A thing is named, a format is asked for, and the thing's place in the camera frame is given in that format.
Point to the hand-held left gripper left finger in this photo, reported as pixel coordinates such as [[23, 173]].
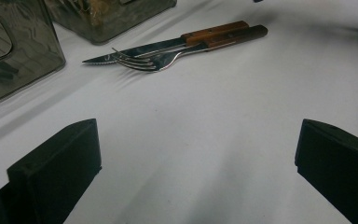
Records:
[[56, 168]]

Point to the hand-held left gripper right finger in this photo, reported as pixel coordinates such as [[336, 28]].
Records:
[[338, 168]]

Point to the smoky translucent plastic bin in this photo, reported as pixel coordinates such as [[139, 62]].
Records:
[[37, 46], [121, 25]]

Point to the white tablecloth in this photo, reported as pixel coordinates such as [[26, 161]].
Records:
[[183, 124]]

